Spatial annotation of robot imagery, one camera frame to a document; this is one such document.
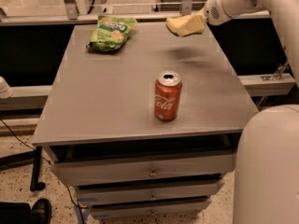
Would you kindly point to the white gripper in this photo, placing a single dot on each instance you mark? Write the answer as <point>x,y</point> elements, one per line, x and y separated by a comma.
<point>214,13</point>

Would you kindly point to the yellow sponge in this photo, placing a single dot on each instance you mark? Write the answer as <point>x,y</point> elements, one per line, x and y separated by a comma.
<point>186,25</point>

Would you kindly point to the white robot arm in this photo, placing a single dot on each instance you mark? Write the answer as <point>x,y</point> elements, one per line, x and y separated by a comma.
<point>267,158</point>

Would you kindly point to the green rice chip bag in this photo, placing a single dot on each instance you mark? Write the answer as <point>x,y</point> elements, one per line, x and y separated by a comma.
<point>111,33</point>

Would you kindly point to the red Coca-Cola can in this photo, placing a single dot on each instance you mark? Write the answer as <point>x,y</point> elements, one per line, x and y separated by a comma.
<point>168,87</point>

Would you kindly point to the grey metal railing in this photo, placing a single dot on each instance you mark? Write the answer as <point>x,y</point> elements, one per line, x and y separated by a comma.
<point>35,12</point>

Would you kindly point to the top grey drawer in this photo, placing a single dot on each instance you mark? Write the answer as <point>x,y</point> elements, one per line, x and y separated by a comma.
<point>85,173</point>

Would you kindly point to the grey drawer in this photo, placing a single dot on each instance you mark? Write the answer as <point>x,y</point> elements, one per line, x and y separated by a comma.
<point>150,208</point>
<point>150,192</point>
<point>85,173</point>

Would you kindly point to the grey drawer cabinet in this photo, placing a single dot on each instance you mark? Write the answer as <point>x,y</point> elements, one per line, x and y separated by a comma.
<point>101,106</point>

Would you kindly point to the middle grey drawer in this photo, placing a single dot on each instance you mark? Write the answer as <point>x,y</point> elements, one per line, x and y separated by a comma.
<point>150,192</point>

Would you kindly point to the bottom grey drawer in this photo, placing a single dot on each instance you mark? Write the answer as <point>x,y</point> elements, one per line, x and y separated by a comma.
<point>150,208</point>

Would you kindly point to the white cylinder at left edge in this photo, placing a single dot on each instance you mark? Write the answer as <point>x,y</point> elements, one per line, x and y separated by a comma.
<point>5,90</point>

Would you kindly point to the black stand leg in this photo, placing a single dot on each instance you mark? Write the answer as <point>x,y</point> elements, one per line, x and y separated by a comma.
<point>36,185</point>

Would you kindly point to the black shoe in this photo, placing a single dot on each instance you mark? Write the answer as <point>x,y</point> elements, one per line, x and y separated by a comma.
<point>41,212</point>

